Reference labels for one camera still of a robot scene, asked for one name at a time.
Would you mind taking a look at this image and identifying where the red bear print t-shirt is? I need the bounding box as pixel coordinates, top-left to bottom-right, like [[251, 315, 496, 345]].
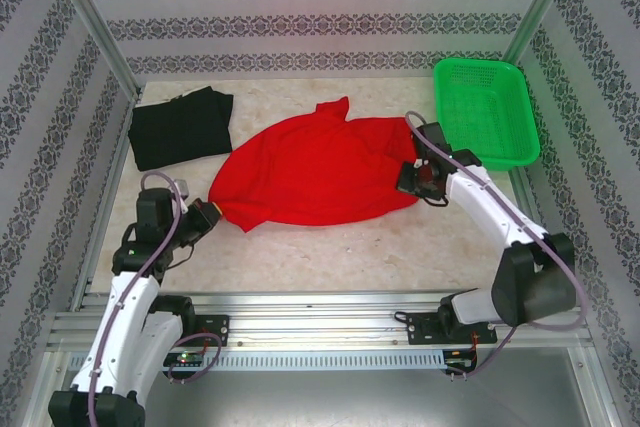
[[208, 96, 426, 234]]

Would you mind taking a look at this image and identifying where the aluminium mounting rail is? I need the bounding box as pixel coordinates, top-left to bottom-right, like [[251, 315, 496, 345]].
[[47, 290, 594, 349]]

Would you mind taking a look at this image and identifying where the slotted grey cable duct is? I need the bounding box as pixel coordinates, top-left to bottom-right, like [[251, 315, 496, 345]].
[[67, 350, 447, 371]]

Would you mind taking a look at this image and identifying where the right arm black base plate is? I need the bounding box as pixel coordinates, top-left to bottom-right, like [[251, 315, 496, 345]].
[[405, 310, 499, 347]]

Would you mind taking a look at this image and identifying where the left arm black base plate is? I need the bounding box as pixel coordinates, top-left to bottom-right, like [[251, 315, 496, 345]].
[[189, 314, 231, 348]]

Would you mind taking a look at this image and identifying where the aluminium frame post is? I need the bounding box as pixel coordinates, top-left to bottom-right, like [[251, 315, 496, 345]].
[[502, 0, 584, 66], [43, 0, 142, 97]]

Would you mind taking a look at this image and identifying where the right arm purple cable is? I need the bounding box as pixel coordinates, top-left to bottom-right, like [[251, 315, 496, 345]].
[[404, 110, 589, 381]]

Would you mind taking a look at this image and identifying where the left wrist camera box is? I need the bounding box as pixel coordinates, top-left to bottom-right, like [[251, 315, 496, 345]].
[[172, 179, 193, 212]]

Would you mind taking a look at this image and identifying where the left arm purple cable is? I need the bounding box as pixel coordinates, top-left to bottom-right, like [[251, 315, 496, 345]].
[[87, 171, 224, 427]]

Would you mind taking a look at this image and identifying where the folded black t-shirt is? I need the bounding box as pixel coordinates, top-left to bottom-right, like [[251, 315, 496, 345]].
[[128, 88, 235, 172]]

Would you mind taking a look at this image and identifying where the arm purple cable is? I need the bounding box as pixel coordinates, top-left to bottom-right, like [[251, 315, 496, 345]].
[[404, 110, 589, 381], [87, 171, 224, 427]]

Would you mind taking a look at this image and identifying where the aluminium side rail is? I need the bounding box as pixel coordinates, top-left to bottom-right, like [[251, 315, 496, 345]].
[[509, 165, 571, 308], [69, 91, 145, 313]]

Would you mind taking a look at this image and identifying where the green plastic basket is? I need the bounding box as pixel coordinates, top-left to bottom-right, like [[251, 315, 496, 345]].
[[432, 57, 542, 173]]

